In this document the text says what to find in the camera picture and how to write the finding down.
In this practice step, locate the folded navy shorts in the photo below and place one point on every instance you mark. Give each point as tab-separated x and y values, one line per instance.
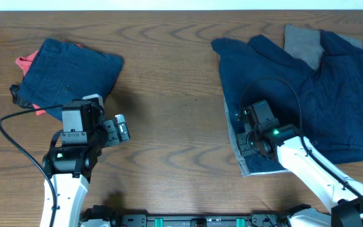
62	72

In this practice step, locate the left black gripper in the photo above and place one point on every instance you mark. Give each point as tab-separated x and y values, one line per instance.
82	103

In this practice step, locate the folded black striped garment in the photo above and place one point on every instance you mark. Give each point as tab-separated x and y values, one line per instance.
14	90

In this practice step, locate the folded red garment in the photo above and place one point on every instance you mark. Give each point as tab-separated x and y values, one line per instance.
24	64

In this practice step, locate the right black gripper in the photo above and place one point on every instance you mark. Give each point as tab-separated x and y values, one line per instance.
244	148

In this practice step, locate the grey shorts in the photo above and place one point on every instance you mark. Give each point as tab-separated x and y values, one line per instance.
304	44

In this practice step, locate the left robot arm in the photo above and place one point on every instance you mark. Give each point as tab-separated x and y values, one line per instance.
72	155

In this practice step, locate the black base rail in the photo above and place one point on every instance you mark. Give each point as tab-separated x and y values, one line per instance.
197	220

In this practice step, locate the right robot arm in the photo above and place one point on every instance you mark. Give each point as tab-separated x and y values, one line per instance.
286	145

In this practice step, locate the navy blue shorts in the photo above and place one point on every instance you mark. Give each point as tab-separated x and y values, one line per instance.
326	104

